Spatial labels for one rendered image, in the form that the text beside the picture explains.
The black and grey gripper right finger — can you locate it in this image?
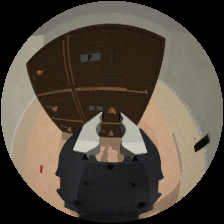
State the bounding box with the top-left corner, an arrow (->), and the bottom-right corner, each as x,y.
119,113 -> 164,180

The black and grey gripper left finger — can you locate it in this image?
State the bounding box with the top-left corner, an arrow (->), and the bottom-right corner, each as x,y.
55,112 -> 104,177

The brown wooden chest of drawers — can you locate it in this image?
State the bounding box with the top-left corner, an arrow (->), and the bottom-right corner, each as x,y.
26,24 -> 166,132

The dark brown wooden drawer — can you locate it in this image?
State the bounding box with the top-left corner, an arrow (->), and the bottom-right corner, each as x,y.
28,40 -> 70,93
76,87 -> 148,122
69,30 -> 161,88
98,122 -> 123,138
52,118 -> 85,133
38,88 -> 82,120

